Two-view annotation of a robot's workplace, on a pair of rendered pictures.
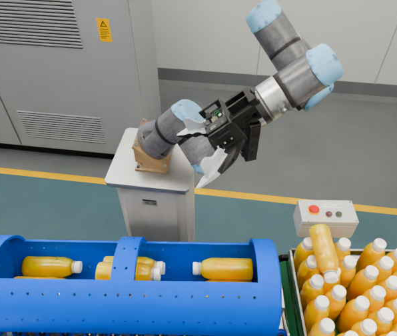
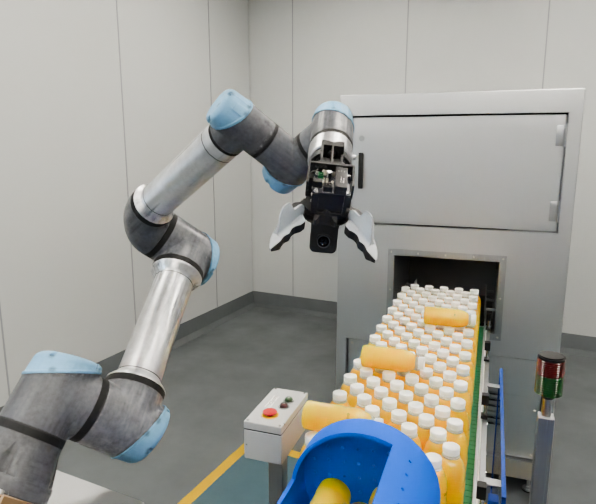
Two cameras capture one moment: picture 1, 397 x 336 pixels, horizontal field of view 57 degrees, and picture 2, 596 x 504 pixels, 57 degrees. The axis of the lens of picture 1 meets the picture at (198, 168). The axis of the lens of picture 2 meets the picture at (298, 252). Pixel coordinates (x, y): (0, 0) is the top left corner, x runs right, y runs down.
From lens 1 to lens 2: 0.93 m
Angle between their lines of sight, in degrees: 69
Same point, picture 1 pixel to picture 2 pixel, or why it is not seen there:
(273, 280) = (393, 432)
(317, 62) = (343, 110)
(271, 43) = (263, 126)
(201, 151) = (137, 404)
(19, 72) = not seen: outside the picture
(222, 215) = not seen: outside the picture
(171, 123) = (58, 394)
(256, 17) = (236, 103)
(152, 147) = (36, 473)
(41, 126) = not seen: outside the picture
